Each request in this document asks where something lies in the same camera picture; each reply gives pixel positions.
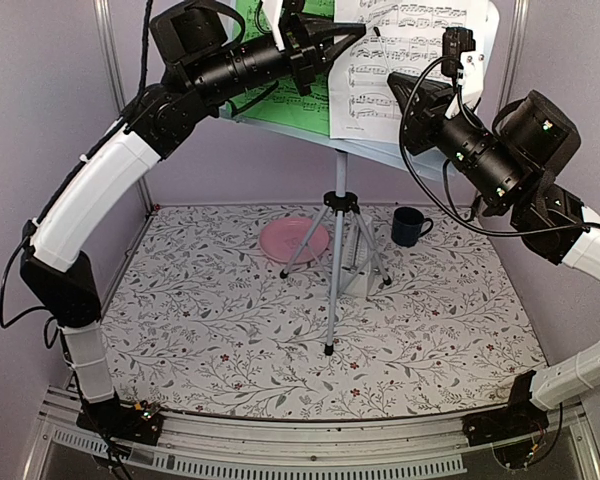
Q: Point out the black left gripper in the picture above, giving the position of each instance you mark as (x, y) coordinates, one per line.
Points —
(321, 50)

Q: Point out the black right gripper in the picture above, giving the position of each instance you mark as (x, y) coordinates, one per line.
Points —
(421, 114)

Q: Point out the green sheet music paper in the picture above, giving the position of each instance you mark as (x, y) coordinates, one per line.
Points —
(285, 106)

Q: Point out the grey perforated music stand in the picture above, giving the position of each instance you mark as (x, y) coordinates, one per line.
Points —
(345, 208)

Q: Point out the white metronome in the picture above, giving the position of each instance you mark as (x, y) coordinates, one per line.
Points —
(358, 266)

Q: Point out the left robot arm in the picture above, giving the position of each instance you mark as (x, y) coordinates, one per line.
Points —
(204, 69)

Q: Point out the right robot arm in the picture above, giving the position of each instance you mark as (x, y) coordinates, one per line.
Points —
(513, 165)

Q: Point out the dark blue cup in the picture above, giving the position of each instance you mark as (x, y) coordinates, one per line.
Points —
(408, 226)

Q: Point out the pink plastic plate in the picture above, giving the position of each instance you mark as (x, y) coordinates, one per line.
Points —
(280, 239)

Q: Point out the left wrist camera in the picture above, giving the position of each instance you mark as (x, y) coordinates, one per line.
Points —
(277, 14)

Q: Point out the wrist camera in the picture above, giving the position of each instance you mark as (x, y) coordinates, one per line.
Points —
(464, 66)
(277, 14)

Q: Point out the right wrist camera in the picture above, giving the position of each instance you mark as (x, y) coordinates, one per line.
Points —
(464, 66)

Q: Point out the right aluminium frame post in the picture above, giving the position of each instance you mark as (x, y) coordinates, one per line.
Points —
(514, 51)

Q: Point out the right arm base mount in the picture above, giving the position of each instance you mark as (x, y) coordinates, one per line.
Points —
(519, 417)

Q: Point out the front aluminium rail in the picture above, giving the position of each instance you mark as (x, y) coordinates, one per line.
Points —
(197, 446)

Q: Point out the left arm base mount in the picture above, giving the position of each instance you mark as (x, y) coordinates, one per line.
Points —
(113, 420)

